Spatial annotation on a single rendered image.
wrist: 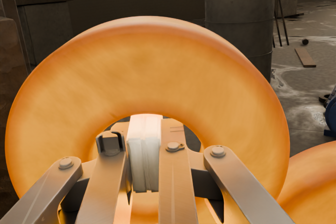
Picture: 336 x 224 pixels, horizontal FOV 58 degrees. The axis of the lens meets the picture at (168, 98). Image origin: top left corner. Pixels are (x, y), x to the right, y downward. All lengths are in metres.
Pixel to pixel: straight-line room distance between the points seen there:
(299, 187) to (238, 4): 2.35
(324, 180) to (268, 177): 0.03
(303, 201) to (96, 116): 0.12
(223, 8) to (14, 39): 2.25
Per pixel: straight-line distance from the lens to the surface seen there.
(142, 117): 0.15
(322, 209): 0.20
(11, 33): 0.36
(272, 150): 0.17
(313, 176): 0.20
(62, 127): 0.16
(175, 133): 0.15
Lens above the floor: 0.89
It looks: 20 degrees down
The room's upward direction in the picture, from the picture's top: 4 degrees counter-clockwise
